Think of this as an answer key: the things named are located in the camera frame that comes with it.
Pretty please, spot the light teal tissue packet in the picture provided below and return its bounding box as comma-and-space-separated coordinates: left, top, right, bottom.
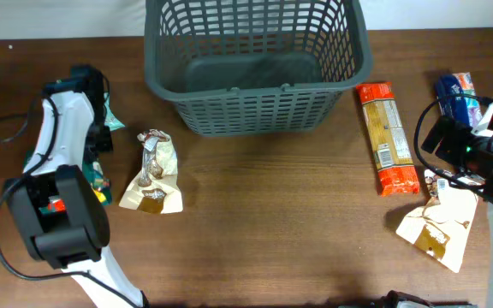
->
104, 92, 125, 131

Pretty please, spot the green Nescafe coffee bag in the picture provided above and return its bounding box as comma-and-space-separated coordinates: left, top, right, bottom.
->
25, 160, 112, 216

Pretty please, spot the beige chocolate snack pouch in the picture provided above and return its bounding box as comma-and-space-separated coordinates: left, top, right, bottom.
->
119, 129, 183, 215

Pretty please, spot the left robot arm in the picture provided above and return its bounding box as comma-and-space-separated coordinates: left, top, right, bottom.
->
0, 64, 149, 307

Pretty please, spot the grey plastic basket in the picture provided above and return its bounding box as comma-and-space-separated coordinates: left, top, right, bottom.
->
144, 0, 373, 136

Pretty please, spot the orange spaghetti pasta packet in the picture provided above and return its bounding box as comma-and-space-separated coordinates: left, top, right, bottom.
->
356, 82, 420, 196

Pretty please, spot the cream snack pouch right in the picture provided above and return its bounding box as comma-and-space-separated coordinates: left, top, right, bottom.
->
395, 169, 478, 273

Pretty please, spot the blue tissue multipack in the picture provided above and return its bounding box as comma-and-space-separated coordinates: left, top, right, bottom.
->
434, 72, 483, 127

